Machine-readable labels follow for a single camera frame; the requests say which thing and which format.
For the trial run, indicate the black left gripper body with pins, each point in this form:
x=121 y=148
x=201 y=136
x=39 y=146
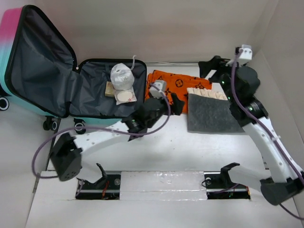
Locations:
x=162 y=110

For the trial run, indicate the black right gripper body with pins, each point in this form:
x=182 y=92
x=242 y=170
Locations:
x=225 y=72

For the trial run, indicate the orange patterned towel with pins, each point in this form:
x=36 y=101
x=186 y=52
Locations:
x=178 y=84

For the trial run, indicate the grey cream frilled cushion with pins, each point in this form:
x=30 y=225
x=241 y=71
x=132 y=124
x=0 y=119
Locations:
x=208 y=112

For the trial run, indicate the red-top clear zip bag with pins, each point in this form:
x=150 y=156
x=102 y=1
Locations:
x=125 y=96

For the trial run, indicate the white drawstring pouch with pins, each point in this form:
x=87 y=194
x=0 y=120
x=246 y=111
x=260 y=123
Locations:
x=122 y=77

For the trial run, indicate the small beige box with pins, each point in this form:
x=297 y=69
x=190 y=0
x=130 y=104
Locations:
x=109 y=90

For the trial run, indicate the pink teal kids suitcase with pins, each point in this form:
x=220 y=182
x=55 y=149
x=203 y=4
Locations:
x=39 y=71

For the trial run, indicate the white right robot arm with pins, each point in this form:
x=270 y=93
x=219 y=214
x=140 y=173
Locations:
x=285 y=178

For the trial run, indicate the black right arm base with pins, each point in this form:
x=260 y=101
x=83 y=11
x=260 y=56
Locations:
x=218 y=185

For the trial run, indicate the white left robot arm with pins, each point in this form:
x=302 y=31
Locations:
x=69 y=150

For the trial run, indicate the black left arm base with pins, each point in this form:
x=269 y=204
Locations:
x=105 y=188

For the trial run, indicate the white foam cover panel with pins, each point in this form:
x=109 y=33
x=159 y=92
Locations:
x=162 y=186

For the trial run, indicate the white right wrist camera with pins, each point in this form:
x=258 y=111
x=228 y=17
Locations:
x=244 y=54

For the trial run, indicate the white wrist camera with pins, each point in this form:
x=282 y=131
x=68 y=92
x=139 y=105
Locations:
x=244 y=54
x=157 y=89

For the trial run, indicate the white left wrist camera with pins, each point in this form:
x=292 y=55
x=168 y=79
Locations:
x=157 y=89

